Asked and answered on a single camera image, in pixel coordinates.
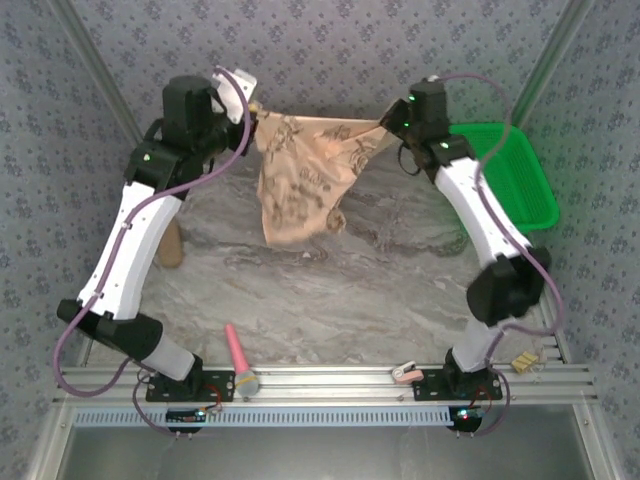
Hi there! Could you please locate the brown cardboard tube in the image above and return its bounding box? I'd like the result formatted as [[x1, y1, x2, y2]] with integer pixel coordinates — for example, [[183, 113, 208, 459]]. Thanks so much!
[[153, 222, 185, 269]]

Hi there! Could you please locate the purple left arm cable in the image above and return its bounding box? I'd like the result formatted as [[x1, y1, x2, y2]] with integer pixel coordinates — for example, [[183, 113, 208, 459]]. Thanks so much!
[[53, 67, 251, 441]]

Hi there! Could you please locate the small circuit board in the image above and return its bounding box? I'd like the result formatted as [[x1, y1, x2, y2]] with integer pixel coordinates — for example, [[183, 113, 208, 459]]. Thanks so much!
[[448, 405, 484, 431], [166, 407, 209, 426]]

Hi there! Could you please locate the pink toy microphone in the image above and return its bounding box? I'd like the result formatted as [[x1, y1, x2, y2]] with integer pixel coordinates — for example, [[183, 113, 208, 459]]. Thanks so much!
[[223, 323, 261, 399]]

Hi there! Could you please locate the aluminium rail frame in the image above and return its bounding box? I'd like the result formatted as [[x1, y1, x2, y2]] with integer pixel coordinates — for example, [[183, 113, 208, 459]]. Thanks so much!
[[49, 364, 601, 406]]

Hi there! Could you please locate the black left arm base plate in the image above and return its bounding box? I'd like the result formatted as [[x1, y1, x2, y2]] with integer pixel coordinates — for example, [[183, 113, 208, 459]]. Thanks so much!
[[144, 367, 236, 404]]

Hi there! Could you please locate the green plastic basket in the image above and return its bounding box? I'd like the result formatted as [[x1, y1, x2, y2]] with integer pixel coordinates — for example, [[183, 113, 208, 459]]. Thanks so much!
[[447, 122, 560, 236]]

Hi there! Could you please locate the cream printed t-shirt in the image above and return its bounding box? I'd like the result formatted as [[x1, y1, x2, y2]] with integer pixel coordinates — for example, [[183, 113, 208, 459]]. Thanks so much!
[[252, 112, 396, 249]]

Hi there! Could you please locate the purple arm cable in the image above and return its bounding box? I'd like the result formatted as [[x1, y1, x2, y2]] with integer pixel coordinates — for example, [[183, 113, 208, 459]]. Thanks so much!
[[437, 73, 566, 439], [53, 67, 251, 441]]

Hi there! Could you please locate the slotted grey cable duct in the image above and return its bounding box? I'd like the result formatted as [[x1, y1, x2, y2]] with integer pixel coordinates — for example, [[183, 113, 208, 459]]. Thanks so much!
[[72, 405, 456, 429]]

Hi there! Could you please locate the pink white clip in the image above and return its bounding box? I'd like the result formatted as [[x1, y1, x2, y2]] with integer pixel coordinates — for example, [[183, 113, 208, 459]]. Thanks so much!
[[392, 360, 425, 385]]

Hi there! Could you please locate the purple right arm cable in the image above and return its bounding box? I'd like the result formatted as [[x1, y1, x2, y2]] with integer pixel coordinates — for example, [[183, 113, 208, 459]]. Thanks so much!
[[437, 73, 566, 439]]

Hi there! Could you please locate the grey metal shelf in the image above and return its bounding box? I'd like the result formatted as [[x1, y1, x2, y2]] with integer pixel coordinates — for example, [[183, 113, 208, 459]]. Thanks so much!
[[27, 404, 621, 480]]

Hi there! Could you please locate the aluminium corner post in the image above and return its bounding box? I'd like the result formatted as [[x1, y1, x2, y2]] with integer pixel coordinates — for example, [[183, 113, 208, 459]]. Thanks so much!
[[52, 0, 146, 146], [504, 0, 599, 129]]

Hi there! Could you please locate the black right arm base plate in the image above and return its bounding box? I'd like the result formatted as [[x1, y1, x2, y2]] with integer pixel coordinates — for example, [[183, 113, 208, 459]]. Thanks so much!
[[412, 367, 504, 401]]

